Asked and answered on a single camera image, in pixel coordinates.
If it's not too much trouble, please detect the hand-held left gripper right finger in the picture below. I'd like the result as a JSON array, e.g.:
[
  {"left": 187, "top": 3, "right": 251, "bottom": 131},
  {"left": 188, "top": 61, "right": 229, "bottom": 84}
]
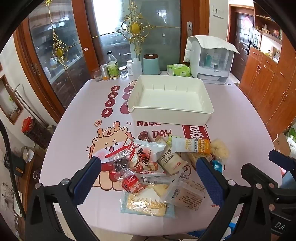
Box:
[{"left": 195, "top": 157, "right": 273, "bottom": 241}]

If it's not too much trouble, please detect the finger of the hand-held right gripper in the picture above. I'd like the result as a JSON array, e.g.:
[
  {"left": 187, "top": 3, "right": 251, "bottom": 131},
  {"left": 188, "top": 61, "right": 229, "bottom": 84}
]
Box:
[
  {"left": 269, "top": 150, "right": 296, "bottom": 173},
  {"left": 241, "top": 163, "right": 281, "bottom": 189}
]

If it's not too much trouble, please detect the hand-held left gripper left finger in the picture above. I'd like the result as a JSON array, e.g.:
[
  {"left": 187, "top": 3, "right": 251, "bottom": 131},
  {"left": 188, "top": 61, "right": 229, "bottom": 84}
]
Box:
[{"left": 25, "top": 156, "right": 103, "bottom": 241}]

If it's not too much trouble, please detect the small blue packet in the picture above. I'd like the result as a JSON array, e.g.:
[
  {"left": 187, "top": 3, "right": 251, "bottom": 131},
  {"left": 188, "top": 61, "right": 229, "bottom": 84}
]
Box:
[{"left": 211, "top": 160, "right": 225, "bottom": 173}]

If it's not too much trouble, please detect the golden crisp cake packet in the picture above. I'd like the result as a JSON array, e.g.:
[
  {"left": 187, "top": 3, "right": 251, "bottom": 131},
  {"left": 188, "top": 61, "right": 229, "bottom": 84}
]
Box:
[{"left": 186, "top": 152, "right": 215, "bottom": 167}]

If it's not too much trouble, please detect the puffed rice cake packet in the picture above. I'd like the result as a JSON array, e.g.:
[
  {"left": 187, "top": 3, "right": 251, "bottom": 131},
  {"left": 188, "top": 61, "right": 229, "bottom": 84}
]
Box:
[{"left": 209, "top": 138, "right": 230, "bottom": 160}]

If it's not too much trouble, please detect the small red snack packet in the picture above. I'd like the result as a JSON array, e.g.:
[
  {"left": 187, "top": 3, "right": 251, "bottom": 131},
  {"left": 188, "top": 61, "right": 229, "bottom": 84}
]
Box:
[{"left": 111, "top": 168, "right": 145, "bottom": 195}]

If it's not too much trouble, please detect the orange white oat bar packet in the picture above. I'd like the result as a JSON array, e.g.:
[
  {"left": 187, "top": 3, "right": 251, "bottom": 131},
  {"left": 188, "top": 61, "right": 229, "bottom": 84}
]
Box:
[{"left": 171, "top": 136, "right": 211, "bottom": 154}]

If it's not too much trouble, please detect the cream bread packet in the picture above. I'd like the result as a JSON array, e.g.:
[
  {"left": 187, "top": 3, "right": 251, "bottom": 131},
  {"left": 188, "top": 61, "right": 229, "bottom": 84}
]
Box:
[{"left": 157, "top": 137, "right": 189, "bottom": 175}]

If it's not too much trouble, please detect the white cake packet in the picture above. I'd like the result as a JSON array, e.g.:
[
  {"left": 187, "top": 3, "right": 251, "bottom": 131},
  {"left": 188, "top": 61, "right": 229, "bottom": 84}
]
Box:
[{"left": 137, "top": 173, "right": 183, "bottom": 197}]

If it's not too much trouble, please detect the blue-edged cake packet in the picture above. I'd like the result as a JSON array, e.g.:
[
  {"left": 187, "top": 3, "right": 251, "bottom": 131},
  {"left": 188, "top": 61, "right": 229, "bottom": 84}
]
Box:
[{"left": 120, "top": 184, "right": 175, "bottom": 218}]

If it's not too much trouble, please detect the white red snack packet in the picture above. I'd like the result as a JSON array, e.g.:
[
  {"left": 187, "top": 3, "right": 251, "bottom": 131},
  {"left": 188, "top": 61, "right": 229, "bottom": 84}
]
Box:
[{"left": 133, "top": 139, "right": 167, "bottom": 174}]

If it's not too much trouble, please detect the dark red candy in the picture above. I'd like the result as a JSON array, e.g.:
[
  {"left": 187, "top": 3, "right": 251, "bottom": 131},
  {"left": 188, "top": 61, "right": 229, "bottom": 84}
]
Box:
[{"left": 137, "top": 130, "right": 151, "bottom": 142}]

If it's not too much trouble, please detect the white plastic bin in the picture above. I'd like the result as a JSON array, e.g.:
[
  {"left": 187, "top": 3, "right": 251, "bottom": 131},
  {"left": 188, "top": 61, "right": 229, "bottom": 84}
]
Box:
[{"left": 128, "top": 75, "right": 213, "bottom": 127}]

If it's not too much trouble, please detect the cardboard box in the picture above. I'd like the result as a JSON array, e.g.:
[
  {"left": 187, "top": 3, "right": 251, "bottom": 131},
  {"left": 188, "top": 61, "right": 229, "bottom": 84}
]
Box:
[{"left": 273, "top": 128, "right": 296, "bottom": 158}]

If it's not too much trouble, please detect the wooden cabinet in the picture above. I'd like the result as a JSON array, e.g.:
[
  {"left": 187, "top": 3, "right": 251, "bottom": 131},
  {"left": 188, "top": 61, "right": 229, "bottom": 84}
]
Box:
[{"left": 239, "top": 46, "right": 296, "bottom": 141}]

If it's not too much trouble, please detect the red container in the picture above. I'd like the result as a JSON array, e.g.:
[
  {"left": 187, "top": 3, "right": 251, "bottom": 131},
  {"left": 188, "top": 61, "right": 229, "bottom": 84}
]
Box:
[{"left": 21, "top": 116, "right": 34, "bottom": 133}]

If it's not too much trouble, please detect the glass cup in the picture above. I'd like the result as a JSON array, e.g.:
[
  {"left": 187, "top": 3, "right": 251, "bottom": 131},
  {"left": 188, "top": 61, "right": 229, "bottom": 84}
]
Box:
[{"left": 92, "top": 68, "right": 104, "bottom": 82}]

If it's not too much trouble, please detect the metal can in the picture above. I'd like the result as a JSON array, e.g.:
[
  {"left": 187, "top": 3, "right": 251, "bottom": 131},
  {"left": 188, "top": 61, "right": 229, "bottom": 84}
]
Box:
[{"left": 100, "top": 64, "right": 110, "bottom": 81}]

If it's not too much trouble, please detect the white countertop sterilizer cabinet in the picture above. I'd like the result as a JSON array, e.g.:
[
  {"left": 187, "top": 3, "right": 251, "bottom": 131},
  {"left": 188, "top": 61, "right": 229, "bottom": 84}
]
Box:
[{"left": 190, "top": 42, "right": 234, "bottom": 85}]

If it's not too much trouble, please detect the glass bottle green label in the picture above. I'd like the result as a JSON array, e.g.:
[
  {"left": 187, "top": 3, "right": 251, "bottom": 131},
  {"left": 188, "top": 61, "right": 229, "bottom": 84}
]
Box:
[{"left": 106, "top": 51, "right": 120, "bottom": 80}]

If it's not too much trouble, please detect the green tissue pack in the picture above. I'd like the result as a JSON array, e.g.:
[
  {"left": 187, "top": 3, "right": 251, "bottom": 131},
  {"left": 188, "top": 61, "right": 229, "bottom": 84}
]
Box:
[{"left": 166, "top": 64, "right": 191, "bottom": 77}]

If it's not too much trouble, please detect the glass door gold ornament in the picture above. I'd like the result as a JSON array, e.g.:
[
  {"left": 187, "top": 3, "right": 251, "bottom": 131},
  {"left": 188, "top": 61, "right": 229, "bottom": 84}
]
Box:
[
  {"left": 84, "top": 0, "right": 210, "bottom": 72},
  {"left": 14, "top": 0, "right": 97, "bottom": 112}
]

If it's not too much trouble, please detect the white squeeze bottle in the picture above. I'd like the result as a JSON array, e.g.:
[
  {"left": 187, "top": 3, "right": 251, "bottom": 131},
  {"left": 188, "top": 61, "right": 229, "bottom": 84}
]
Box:
[{"left": 132, "top": 58, "right": 142, "bottom": 76}]

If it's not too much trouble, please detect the teal canister brown lid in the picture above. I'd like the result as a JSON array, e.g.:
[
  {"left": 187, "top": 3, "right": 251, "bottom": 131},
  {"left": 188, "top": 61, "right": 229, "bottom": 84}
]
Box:
[{"left": 143, "top": 54, "right": 161, "bottom": 75}]

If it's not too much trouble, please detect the dark wooden entry door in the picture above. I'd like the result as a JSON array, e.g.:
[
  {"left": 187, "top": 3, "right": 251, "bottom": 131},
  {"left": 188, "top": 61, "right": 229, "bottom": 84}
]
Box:
[{"left": 228, "top": 6, "right": 255, "bottom": 80}]

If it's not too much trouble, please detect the white quilted cloth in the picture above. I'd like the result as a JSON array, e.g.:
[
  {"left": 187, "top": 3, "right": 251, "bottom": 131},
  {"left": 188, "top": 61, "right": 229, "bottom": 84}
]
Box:
[{"left": 183, "top": 35, "right": 241, "bottom": 63}]

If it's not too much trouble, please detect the black cable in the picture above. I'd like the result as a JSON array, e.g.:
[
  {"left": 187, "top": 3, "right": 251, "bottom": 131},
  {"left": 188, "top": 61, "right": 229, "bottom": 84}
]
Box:
[{"left": 0, "top": 120, "right": 26, "bottom": 218}]

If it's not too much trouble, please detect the wooden wall frame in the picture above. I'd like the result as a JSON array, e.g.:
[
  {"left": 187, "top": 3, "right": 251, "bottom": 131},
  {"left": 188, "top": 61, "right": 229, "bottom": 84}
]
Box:
[{"left": 0, "top": 74, "right": 23, "bottom": 126}]

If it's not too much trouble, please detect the wooden wall shelf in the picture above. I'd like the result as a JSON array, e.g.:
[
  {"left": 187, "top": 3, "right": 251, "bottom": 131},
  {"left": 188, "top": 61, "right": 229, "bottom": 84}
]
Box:
[{"left": 252, "top": 2, "right": 285, "bottom": 64}]

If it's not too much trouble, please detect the white wall switch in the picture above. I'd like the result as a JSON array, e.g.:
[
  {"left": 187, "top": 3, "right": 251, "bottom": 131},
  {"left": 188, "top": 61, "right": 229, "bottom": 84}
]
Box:
[{"left": 213, "top": 6, "right": 225, "bottom": 19}]

